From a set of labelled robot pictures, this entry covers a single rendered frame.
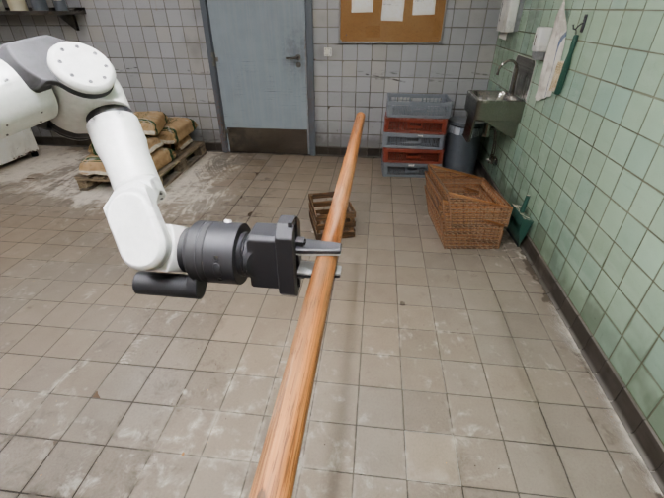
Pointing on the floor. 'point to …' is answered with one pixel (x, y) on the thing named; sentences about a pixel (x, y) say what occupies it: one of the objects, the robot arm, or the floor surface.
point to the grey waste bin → (453, 156)
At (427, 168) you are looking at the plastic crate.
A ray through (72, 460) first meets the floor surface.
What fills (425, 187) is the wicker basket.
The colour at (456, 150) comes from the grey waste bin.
